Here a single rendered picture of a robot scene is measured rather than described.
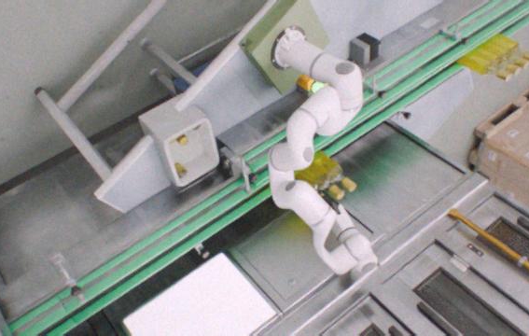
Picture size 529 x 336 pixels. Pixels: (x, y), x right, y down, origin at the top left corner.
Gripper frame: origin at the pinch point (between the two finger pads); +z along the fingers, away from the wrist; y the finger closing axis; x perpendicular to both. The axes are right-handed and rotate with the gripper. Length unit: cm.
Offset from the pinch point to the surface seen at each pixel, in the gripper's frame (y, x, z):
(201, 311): -13, 53, -12
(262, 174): 6.4, 16.0, 17.6
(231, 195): 3.8, 28.8, 15.5
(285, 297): -12.7, 25.5, -19.8
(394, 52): 16, -53, 45
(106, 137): -17, 65, 94
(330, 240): -12.4, 1.7, -6.4
